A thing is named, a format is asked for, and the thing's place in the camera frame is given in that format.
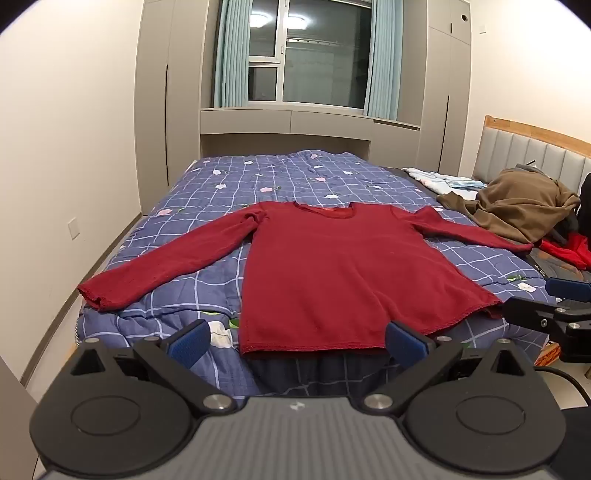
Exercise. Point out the dark grey cloth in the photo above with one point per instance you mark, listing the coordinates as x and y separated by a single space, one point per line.
554 266

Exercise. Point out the bright red cloth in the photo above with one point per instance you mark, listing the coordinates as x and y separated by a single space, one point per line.
570 251

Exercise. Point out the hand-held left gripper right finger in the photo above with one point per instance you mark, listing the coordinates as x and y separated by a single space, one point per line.
406 344

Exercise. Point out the beige window cabinet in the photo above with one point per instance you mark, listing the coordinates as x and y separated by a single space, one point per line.
286 121

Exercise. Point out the white wall outlet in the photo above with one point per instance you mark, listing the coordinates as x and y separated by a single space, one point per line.
73 228

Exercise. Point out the blue checked floral quilt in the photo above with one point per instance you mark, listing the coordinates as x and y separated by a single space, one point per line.
295 182

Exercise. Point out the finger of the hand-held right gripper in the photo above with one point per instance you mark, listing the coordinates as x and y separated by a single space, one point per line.
569 289
531 314

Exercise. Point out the red long-sleeve sweater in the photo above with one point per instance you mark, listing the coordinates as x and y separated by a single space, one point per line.
323 277

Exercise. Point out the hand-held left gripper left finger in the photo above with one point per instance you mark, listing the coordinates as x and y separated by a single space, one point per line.
189 345

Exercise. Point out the brown jacket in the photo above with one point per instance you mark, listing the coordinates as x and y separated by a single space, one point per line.
517 203

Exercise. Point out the light blue patterned cloth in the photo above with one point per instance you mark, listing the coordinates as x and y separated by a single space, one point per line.
436 181

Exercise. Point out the grey padded headboard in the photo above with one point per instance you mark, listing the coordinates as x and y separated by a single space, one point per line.
517 150

